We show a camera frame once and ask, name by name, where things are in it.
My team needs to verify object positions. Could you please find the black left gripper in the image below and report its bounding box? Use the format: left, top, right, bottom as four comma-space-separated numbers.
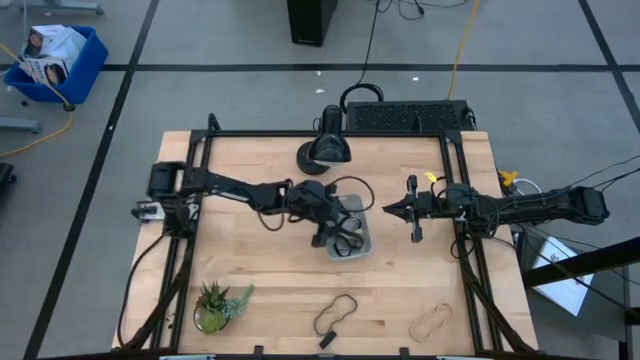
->
288, 178, 365, 251

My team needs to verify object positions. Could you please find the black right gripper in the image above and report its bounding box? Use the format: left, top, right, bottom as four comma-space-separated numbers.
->
382, 173, 451, 245

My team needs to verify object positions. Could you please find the tan rubber band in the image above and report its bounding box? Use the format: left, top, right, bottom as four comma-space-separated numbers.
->
408, 301, 456, 344

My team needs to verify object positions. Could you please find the white plastic bin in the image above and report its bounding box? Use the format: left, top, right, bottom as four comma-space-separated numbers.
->
323, 193, 374, 262

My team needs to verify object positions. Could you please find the black perforated computer case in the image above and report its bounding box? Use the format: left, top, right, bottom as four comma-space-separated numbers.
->
345, 99, 476, 134

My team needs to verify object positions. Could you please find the succulent plant in glass pot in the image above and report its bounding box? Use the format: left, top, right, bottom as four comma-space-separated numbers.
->
192, 280, 256, 336

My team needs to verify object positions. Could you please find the white paper sheet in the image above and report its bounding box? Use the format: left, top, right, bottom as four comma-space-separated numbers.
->
530, 235, 596, 318

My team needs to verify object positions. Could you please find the black metal beam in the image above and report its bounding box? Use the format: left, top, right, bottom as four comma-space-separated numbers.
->
522, 237, 640, 289

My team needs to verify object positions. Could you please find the black tower case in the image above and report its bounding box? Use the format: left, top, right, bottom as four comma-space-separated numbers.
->
286, 0, 339, 48

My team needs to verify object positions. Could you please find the blue plastic tote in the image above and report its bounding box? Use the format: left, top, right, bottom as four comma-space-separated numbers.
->
3, 24, 110, 106

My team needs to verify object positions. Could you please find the white printed cardboard box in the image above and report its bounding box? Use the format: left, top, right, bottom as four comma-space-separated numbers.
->
22, 23, 89, 66
20, 56, 71, 87

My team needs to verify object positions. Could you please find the grey metal stand foot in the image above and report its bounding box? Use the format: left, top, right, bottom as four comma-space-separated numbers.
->
0, 117, 44, 135
12, 0, 105, 16

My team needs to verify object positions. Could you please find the black desk lamp camera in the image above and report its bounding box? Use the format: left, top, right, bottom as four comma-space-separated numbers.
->
295, 103, 353, 176

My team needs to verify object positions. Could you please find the black aluminium table frame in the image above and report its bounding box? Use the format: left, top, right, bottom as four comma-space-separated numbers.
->
117, 112, 539, 357

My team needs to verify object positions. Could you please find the white cable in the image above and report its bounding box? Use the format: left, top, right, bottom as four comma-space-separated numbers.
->
512, 178, 544, 197

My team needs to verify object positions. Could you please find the yellow hanging cable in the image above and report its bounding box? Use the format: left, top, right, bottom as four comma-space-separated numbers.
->
446, 0, 482, 101

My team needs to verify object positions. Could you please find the black hanging cable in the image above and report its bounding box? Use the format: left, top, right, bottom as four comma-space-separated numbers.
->
338, 0, 386, 115

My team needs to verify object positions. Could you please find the silver metal mount plate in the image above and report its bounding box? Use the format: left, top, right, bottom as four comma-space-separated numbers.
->
130, 199, 166, 224

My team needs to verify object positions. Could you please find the thin black cable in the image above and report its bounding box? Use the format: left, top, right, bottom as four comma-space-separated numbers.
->
569, 154, 640, 189
597, 168, 640, 194

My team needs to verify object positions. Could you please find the yellow floor cable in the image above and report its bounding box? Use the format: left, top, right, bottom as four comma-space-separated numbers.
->
0, 40, 75, 159

